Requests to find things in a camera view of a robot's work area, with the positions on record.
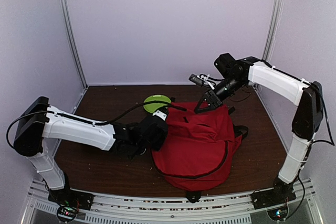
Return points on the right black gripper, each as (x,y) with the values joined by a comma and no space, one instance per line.
(213,98)

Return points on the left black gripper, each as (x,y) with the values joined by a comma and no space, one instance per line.
(158,145)

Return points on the red backpack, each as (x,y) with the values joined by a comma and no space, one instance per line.
(198,151)

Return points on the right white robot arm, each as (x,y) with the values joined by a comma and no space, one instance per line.
(306,96)

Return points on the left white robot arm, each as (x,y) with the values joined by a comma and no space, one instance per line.
(42,120)

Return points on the green plate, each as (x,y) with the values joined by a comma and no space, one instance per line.
(152,107)

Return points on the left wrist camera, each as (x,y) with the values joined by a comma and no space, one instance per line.
(162,113)

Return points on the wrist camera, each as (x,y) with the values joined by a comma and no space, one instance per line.
(162,113)
(202,80)

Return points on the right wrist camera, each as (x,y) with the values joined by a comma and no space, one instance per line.
(202,80)

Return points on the front aluminium rail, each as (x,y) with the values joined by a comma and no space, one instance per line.
(229,208)

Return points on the right aluminium frame post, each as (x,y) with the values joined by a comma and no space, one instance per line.
(277,7)

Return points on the aluminium frame post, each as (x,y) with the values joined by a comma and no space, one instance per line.
(277,7)
(72,43)

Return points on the left aluminium frame post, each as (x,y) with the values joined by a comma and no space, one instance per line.
(72,43)

